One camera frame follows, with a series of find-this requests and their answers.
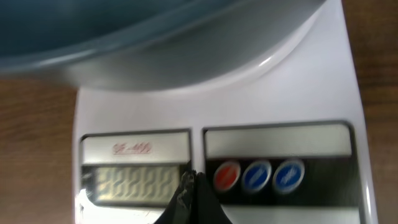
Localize teal blue bowl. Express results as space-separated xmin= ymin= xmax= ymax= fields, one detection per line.
xmin=0 ymin=0 xmax=327 ymax=75

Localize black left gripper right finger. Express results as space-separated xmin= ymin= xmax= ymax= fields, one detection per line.
xmin=194 ymin=173 xmax=232 ymax=224

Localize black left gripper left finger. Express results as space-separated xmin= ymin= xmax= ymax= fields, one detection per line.
xmin=154 ymin=170 xmax=197 ymax=224

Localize white digital kitchen scale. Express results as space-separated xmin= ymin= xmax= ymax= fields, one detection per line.
xmin=73 ymin=0 xmax=377 ymax=223

